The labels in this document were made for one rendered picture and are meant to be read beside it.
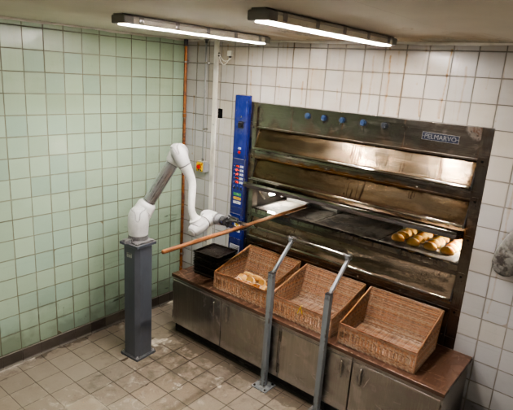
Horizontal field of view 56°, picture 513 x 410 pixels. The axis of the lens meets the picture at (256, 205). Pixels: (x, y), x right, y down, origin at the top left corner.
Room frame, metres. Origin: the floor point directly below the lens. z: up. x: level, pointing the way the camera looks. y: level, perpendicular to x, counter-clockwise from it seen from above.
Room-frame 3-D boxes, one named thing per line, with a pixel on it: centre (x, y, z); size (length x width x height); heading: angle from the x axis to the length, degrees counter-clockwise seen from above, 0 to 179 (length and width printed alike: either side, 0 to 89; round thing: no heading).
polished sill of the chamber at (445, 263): (3.63, -0.68, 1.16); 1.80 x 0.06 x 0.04; 52
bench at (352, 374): (3.45, -0.40, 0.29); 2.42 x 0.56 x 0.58; 52
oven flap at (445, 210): (3.61, -0.67, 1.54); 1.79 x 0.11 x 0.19; 52
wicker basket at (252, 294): (3.76, -0.04, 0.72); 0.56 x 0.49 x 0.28; 53
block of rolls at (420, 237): (3.59, -1.39, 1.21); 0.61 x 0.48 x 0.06; 142
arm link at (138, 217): (3.63, 0.92, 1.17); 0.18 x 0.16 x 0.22; 9
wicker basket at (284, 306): (3.39, -0.51, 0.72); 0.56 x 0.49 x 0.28; 51
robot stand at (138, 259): (3.62, 0.92, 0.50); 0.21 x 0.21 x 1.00; 56
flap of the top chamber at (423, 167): (3.61, -0.67, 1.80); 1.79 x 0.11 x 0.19; 52
